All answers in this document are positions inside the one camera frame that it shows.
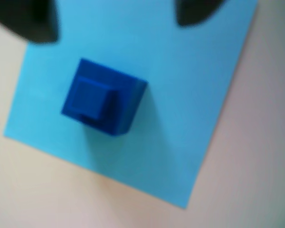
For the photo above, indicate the tiny blue cube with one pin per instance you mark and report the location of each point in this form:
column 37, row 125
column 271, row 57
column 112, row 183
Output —
column 90, row 99

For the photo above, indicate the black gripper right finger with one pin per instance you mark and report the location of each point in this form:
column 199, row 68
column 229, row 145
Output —
column 194, row 10

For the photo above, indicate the small blue cube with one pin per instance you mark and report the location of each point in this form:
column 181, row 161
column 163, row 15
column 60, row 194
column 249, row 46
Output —
column 126, row 107

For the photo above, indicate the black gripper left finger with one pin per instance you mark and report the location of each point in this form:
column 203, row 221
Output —
column 26, row 19

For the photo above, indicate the blue paper square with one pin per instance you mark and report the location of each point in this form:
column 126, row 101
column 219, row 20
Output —
column 180, row 95

